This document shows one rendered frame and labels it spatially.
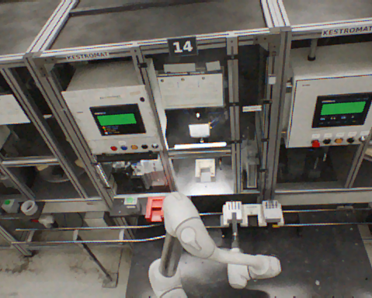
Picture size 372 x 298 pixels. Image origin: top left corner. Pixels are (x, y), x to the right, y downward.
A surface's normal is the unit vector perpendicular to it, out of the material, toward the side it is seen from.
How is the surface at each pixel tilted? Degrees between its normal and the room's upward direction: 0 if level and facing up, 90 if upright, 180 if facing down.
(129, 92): 90
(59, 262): 0
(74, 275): 0
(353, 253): 0
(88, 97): 90
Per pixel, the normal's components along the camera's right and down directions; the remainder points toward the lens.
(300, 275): -0.14, -0.67
